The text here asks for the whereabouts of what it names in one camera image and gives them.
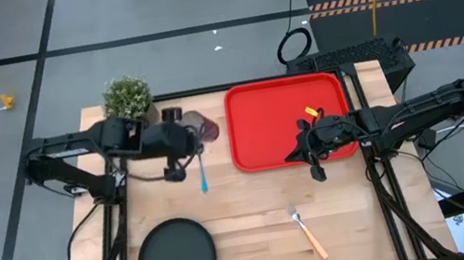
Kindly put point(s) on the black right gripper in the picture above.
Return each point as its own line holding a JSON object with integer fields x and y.
{"x": 317, "y": 171}

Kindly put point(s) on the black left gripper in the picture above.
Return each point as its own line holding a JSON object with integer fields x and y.
{"x": 175, "y": 173}

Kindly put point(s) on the dark patterned cup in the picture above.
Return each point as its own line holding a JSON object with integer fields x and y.
{"x": 208, "y": 127}

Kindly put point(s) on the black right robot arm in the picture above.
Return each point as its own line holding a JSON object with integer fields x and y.
{"x": 422, "y": 110}

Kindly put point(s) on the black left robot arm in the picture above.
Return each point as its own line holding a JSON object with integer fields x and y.
{"x": 69, "y": 176}

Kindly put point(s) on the red plastic tray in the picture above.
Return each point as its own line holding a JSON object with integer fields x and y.
{"x": 263, "y": 120}

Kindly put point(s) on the ribbed plant pot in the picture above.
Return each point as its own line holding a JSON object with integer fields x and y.
{"x": 151, "y": 114}

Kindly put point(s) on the green artificial plant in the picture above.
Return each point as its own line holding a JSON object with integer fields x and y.
{"x": 127, "y": 98}

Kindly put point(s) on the black perforated computer case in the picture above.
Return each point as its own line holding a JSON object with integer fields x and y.
{"x": 356, "y": 54}

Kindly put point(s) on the white printed sheet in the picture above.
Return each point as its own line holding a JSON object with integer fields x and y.
{"x": 458, "y": 229}

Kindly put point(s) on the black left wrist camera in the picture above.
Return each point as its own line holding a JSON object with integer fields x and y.
{"x": 165, "y": 139}

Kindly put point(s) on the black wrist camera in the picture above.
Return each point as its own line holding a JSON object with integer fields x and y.
{"x": 165, "y": 139}
{"x": 331, "y": 130}

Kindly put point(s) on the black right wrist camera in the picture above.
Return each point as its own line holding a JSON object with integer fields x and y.
{"x": 331, "y": 130}

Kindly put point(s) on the black aluminium table frame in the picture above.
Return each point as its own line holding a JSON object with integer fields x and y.
{"x": 354, "y": 81}

